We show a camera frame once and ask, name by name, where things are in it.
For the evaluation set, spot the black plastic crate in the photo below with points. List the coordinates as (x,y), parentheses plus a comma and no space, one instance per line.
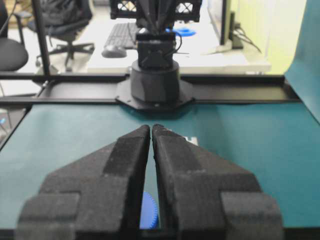
(158,10)

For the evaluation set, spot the black aluminium frame rail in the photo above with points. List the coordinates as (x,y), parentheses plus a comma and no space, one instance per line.
(104,89)

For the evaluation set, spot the black computer keyboard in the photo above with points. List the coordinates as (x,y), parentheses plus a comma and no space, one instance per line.
(123,35)

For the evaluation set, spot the blue tape roll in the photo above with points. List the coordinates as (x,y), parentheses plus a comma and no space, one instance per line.
(184,31)

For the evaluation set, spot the monitor stand with cables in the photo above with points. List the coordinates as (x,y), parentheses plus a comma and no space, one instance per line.
(222,33)

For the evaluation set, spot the black vertical frame post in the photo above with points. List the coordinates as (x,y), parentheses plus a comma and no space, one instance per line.
(41,35)

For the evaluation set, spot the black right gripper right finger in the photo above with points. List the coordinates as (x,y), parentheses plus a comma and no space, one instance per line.
(206,197)

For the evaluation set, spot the large blue plastic gear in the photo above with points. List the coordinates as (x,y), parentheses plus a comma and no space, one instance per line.
(149,212)

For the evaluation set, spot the white desk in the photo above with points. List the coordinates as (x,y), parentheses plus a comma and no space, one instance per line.
(194,57)

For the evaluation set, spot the black office chair left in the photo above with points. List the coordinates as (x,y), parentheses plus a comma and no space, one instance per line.
(13,53)

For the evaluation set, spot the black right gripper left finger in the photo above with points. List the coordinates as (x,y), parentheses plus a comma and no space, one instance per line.
(97,197)

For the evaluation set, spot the black office chair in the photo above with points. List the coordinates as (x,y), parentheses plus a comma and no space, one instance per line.
(64,20)
(13,53)

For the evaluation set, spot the grey computer mouse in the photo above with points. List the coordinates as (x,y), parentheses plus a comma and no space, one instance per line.
(114,51)

